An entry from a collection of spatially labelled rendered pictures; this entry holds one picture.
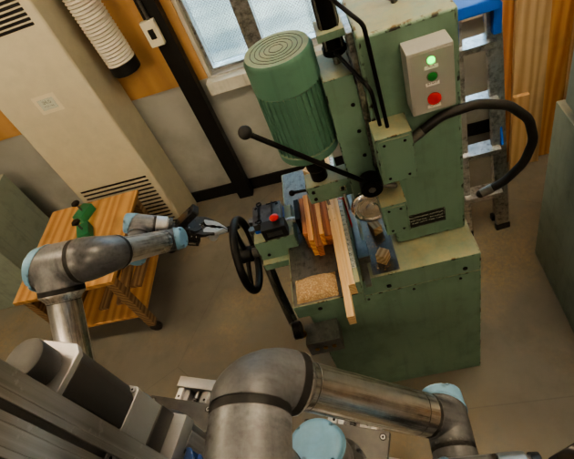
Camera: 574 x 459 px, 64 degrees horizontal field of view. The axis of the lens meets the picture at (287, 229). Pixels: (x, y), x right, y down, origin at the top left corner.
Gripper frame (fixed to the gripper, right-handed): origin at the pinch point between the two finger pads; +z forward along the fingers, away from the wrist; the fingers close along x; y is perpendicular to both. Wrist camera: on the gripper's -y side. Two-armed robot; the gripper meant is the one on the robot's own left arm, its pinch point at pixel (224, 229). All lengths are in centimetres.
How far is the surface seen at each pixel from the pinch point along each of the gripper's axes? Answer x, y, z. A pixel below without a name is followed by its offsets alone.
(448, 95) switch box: 26, -79, 42
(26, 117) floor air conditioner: -97, 34, -100
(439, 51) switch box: 26, -88, 35
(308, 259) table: 25.6, -17.1, 24.8
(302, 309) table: 42.3, -13.8, 22.0
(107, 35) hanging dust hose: -106, -13, -60
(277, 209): 10.4, -22.7, 14.5
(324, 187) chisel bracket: 12.7, -36.2, 26.4
